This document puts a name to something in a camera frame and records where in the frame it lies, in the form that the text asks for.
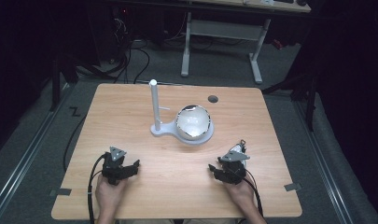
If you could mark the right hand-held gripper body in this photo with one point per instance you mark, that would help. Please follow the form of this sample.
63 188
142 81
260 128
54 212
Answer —
235 165

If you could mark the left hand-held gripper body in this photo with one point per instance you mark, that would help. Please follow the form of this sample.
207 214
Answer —
114 169

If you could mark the person's left hand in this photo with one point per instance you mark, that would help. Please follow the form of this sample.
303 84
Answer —
109 194

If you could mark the person's right hand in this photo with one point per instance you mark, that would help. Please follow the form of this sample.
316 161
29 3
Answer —
239 195

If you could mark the grey tape strip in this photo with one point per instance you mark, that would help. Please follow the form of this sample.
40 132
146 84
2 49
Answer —
60 192
293 187

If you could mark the white stand with pole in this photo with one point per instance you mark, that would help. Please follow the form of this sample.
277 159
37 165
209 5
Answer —
155 105

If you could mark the dark round table grommet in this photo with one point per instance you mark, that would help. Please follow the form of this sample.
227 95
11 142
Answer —
212 99

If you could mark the black metal stand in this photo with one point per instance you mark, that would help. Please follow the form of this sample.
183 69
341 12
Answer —
309 99
56 84

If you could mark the small red object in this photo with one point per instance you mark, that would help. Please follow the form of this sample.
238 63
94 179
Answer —
277 44

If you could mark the dark computer tower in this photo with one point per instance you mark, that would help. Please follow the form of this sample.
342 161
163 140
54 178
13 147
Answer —
107 34

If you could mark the white-legged wooden desk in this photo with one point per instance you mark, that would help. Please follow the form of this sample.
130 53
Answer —
224 29

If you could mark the metal floor rail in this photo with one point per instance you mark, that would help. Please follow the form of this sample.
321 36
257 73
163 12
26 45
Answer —
323 161
25 155

